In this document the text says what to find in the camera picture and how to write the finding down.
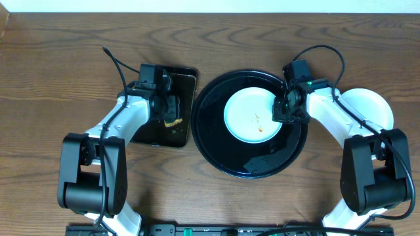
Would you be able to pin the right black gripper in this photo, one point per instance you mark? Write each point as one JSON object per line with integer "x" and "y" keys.
{"x": 277, "y": 115}

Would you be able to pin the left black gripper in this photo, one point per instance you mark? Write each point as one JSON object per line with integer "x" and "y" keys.
{"x": 172, "y": 109}

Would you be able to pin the green and yellow sponge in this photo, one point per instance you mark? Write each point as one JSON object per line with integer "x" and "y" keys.
{"x": 172, "y": 123}

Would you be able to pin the light blue plate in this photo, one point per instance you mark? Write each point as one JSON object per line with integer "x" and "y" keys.
{"x": 371, "y": 105}
{"x": 248, "y": 115}

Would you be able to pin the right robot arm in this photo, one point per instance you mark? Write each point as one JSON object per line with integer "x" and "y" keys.
{"x": 375, "y": 169}

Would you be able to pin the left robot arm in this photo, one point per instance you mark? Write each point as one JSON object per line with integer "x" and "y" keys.
{"x": 93, "y": 174}

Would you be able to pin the black rectangular water tray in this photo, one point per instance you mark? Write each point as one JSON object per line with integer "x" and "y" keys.
{"x": 154, "y": 132}

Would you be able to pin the black round tray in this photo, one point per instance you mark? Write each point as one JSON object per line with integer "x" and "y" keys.
{"x": 229, "y": 154}

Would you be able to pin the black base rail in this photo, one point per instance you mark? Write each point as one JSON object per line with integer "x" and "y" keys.
{"x": 171, "y": 230}

